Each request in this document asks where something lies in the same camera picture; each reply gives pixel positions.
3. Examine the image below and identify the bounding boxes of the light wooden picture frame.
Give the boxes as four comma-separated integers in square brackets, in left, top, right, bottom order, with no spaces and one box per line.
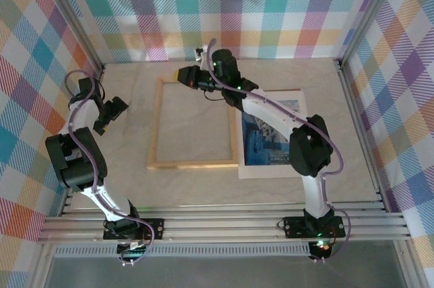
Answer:
[146,77,240,171]

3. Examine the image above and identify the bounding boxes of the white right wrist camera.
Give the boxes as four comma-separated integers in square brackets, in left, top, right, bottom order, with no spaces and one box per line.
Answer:
[193,45,210,62]

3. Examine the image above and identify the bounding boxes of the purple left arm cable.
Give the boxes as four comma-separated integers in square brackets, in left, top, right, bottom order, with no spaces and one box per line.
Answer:
[63,69,157,265]

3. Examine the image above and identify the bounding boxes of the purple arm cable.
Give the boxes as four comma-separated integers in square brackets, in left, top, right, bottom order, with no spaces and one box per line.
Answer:
[203,39,352,264]
[63,69,157,265]

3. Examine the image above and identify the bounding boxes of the aluminium left corner post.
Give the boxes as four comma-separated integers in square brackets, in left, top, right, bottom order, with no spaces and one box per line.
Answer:
[33,0,106,74]

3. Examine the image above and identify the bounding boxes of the aluminium corner post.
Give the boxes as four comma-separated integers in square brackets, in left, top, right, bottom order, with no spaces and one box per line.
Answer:
[33,0,106,74]
[337,0,408,65]

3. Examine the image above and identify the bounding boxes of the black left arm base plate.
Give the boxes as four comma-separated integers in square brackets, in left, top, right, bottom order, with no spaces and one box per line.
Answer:
[102,218,165,241]

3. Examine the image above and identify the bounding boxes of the aluminium cross rail beam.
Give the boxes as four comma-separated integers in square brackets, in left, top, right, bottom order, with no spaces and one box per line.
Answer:
[37,203,412,245]

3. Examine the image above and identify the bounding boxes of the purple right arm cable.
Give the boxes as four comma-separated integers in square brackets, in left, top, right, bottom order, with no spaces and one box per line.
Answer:
[203,39,352,264]

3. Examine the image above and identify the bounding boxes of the aluminium right side rail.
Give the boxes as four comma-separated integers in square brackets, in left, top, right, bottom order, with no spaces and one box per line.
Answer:
[334,59,387,206]

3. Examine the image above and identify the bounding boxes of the aluminium right corner post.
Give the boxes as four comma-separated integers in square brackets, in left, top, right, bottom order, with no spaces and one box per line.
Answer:
[337,0,408,65]

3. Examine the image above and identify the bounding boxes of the grey slotted cable duct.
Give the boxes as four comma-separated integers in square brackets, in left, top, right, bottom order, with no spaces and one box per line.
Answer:
[54,243,313,258]

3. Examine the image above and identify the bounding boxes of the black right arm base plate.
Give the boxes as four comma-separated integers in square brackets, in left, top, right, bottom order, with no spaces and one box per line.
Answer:
[283,215,347,239]

